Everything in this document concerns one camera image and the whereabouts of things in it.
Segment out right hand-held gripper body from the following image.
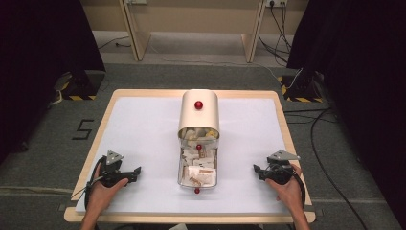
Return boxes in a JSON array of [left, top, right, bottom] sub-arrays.
[[266, 149, 302, 186]]

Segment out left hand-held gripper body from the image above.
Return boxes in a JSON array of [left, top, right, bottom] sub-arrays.
[[97, 149, 129, 188]]

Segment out person's left hand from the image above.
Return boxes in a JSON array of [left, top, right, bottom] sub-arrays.
[[87, 164, 129, 211]]

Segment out person's right hand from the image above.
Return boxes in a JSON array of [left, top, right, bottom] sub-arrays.
[[265, 164, 305, 214]]

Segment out white table mat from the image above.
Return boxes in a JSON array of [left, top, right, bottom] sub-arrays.
[[75, 96, 301, 216]]

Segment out pile of white packets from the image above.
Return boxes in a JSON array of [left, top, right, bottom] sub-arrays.
[[181, 147, 218, 188]]

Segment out long clear drawer red knob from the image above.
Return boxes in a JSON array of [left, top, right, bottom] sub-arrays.
[[177, 145, 220, 195]]

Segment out short clear drawer red knob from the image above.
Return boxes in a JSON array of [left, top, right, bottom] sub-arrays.
[[177, 126, 220, 151]]

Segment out pile of cream packets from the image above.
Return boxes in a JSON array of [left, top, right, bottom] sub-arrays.
[[180, 127, 219, 141]]

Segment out beige box lid, red knob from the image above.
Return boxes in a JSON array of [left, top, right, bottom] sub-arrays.
[[177, 88, 221, 142]]

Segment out stand base with hazard tape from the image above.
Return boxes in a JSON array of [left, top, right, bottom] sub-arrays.
[[277, 74, 326, 104], [52, 70, 106, 102]]

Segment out dark curtain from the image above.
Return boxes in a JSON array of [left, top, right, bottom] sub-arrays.
[[286, 0, 406, 224], [0, 0, 106, 165]]

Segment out light wooden desk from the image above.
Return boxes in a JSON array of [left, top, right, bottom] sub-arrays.
[[118, 0, 266, 63]]

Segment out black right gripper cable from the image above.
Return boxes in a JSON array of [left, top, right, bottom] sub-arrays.
[[288, 164, 307, 209]]

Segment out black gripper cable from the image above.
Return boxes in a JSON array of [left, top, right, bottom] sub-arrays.
[[70, 155, 106, 210], [288, 164, 307, 209]]

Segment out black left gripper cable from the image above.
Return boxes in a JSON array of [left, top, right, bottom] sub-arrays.
[[70, 155, 106, 210]]

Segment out thick black floor cable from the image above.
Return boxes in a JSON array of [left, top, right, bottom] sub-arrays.
[[282, 107, 370, 230]]

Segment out short white cable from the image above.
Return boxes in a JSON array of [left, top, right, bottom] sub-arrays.
[[49, 88, 65, 106]]

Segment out long white floor cable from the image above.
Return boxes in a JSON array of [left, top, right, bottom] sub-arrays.
[[148, 44, 283, 81]]

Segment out thin black floor cable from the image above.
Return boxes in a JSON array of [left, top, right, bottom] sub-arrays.
[[97, 35, 132, 51]]

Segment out bundle of black wall cables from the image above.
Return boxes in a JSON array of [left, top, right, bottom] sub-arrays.
[[258, 1, 293, 64]]

